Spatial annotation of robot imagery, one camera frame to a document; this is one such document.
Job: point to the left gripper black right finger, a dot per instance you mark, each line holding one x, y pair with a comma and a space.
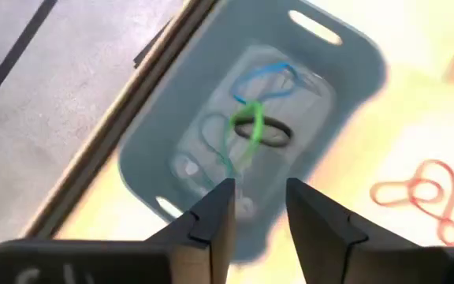
317, 229

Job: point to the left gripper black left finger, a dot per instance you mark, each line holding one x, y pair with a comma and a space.
215, 221

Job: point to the red rubber band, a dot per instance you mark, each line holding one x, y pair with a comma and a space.
412, 185

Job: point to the black wide rubber band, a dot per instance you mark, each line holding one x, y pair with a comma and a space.
282, 140

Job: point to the teal plastic bin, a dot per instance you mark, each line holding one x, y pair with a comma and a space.
341, 79

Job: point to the blue rubber band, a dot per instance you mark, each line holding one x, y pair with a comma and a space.
215, 152
266, 69

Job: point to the green rubber band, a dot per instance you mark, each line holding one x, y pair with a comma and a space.
256, 118

